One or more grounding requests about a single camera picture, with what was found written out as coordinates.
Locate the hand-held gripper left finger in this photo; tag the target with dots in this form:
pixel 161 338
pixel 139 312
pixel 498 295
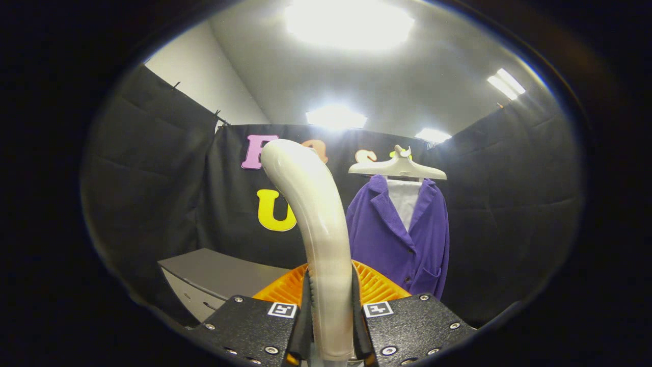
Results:
pixel 254 326

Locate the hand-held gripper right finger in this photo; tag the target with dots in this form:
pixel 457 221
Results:
pixel 412 326

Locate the purple jacket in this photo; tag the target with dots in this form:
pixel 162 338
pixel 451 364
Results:
pixel 387 244

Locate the white garment steamer head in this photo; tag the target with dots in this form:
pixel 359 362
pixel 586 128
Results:
pixel 321 229

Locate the white shirt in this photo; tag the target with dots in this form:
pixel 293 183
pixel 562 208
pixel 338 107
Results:
pixel 405 199

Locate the white clothes hanger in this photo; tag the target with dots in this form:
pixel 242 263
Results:
pixel 397 168

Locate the grey cabinet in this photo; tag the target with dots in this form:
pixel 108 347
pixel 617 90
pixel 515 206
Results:
pixel 224 272

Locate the black backdrop cloth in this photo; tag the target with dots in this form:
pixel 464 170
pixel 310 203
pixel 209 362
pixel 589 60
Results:
pixel 153 193

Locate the rectangular ceiling light panel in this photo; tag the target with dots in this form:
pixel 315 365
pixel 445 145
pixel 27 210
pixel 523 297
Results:
pixel 506 84

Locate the large round ceiling light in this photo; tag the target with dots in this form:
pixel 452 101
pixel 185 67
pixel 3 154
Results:
pixel 349 23

